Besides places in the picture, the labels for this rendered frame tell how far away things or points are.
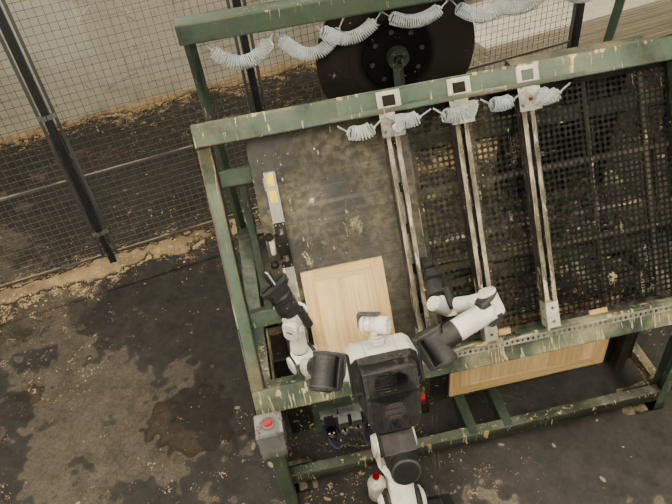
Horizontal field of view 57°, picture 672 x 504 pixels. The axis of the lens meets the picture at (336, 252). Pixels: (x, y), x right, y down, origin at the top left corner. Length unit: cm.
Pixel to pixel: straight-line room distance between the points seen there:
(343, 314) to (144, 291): 239
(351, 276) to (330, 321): 23
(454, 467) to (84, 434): 222
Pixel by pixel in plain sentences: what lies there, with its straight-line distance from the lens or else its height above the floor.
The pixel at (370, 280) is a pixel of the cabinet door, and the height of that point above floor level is 122.
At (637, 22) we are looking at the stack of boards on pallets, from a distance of 746.
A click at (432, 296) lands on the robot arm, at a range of 265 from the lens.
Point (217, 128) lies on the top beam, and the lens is 263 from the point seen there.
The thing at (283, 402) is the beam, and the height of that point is 84.
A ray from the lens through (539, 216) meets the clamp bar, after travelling 297.
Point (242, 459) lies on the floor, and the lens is 379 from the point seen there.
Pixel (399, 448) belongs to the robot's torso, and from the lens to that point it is 246.
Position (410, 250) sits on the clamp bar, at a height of 132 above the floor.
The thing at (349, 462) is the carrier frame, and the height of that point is 18.
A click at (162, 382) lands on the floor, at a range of 427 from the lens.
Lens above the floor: 320
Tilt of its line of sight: 42 degrees down
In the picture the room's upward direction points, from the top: 8 degrees counter-clockwise
